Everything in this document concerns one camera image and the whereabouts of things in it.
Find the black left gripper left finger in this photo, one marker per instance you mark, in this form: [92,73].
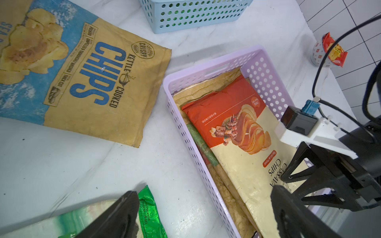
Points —
[118,221]

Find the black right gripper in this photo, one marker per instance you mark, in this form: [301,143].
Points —
[336,180]

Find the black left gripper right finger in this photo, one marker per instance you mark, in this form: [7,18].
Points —
[294,220]

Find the green Chuba cassava chips bag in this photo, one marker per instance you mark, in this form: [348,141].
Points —
[70,224]

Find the green sour cream chips bag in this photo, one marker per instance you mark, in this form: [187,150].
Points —
[225,187]

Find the green Real chips bag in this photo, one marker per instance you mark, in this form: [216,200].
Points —
[202,145]

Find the beige cassava chips bag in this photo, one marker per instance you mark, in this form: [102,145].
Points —
[239,129]

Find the blue kettle cooked chips bag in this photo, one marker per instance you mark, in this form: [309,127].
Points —
[65,68]

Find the red balsamico tomato chips bag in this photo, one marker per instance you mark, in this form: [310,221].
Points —
[205,159]

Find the purple perforated basket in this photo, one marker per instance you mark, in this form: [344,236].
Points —
[255,63]

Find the light blue perforated basket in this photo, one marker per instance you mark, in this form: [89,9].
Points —
[169,16]

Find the red snack packet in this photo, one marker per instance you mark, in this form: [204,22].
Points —
[337,55]

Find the patterned ceramic bowl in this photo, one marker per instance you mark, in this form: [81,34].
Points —
[317,56]

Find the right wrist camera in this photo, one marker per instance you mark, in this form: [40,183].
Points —
[300,125]

